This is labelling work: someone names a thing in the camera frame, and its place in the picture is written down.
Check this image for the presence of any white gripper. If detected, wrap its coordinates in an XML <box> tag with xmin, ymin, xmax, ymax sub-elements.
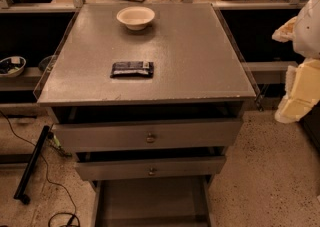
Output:
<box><xmin>272</xmin><ymin>17</ymin><xmax>320</xmax><ymax>124</ymax></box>

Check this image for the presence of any blueberry rxbar dark wrapper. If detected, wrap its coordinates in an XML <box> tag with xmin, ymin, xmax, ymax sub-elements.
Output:
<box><xmin>110</xmin><ymin>61</ymin><xmax>154</xmax><ymax>78</ymax></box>

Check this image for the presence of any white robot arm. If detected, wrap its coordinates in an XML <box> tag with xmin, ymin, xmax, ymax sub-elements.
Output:
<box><xmin>272</xmin><ymin>0</ymin><xmax>320</xmax><ymax>123</ymax></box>

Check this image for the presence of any top grey drawer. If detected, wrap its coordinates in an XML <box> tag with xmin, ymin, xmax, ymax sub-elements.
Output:
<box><xmin>53</xmin><ymin>119</ymin><xmax>242</xmax><ymax>152</ymax></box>

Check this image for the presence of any grey drawer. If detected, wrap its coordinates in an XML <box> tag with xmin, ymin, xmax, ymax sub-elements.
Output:
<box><xmin>91</xmin><ymin>176</ymin><xmax>217</xmax><ymax>227</ymax></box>
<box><xmin>53</xmin><ymin>119</ymin><xmax>242</xmax><ymax>152</ymax></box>
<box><xmin>75</xmin><ymin>156</ymin><xmax>226</xmax><ymax>181</ymax></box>

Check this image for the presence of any grey drawer cabinet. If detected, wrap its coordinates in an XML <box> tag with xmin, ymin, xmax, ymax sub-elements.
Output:
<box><xmin>35</xmin><ymin>2</ymin><xmax>258</xmax><ymax>227</ymax></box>

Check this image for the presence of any middle grey drawer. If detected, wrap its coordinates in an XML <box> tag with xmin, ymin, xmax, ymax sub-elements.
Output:
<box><xmin>75</xmin><ymin>156</ymin><xmax>226</xmax><ymax>181</ymax></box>

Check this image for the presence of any bottom grey drawer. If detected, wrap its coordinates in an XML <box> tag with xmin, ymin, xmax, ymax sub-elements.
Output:
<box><xmin>91</xmin><ymin>176</ymin><xmax>217</xmax><ymax>227</ymax></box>

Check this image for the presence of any grey side shelf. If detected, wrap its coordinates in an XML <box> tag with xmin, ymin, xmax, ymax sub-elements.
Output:
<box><xmin>242</xmin><ymin>61</ymin><xmax>298</xmax><ymax>84</ymax></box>

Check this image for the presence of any white paper bowl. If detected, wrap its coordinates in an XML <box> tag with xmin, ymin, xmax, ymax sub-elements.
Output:
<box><xmin>116</xmin><ymin>6</ymin><xmax>155</xmax><ymax>31</ymax></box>

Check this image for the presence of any dark glass bowl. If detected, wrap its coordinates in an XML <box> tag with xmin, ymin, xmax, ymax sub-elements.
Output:
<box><xmin>38</xmin><ymin>55</ymin><xmax>57</xmax><ymax>72</ymax></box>

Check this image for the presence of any white bowl with items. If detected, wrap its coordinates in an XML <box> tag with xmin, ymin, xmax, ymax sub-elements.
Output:
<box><xmin>0</xmin><ymin>56</ymin><xmax>26</xmax><ymax>77</ymax></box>

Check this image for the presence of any black bar on floor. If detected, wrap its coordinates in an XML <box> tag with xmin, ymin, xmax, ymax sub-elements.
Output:
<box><xmin>14</xmin><ymin>126</ymin><xmax>50</xmax><ymax>205</ymax></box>

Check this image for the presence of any black floor cable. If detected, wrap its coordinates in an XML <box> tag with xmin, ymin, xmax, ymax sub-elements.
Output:
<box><xmin>0</xmin><ymin>109</ymin><xmax>82</xmax><ymax>227</ymax></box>

